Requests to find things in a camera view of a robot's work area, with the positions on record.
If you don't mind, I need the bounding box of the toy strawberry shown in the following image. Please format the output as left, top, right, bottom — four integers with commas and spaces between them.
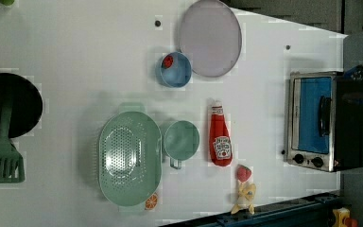
236, 166, 252, 183

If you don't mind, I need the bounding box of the green slotted spatula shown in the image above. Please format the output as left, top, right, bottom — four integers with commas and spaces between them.
0, 101, 25, 183

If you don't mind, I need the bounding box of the green mug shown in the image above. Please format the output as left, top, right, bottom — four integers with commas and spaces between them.
163, 120, 200, 169

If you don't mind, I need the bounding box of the black round pan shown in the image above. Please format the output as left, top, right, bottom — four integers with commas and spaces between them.
0, 73, 43, 138

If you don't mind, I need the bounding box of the orange slice toy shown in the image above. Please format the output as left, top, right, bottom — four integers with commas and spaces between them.
145, 193, 158, 210

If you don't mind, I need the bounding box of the peeled toy banana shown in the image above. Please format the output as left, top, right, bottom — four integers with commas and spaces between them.
231, 183, 256, 215

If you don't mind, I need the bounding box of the grey round plate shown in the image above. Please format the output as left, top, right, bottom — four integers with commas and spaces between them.
179, 0, 242, 78

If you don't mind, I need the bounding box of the silver black toaster oven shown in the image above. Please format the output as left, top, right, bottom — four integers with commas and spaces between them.
285, 71, 363, 172

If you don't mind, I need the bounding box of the yellow red object at corner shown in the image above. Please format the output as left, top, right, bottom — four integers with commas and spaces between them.
332, 207, 358, 227

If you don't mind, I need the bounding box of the red toy in bowl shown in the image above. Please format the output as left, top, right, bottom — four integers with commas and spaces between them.
162, 55, 174, 69

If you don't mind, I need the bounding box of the blue bowl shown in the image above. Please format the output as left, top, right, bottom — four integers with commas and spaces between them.
155, 52, 192, 88

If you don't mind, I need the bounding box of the green oval colander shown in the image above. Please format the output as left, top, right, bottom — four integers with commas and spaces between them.
97, 102, 162, 212

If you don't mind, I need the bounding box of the red ketchup bottle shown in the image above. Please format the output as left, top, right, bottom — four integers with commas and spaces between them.
209, 100, 233, 166

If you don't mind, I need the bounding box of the blue metal table frame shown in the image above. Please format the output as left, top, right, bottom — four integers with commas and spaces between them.
161, 193, 342, 227

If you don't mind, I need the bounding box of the green object at top edge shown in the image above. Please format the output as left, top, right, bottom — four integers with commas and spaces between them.
0, 0, 15, 6

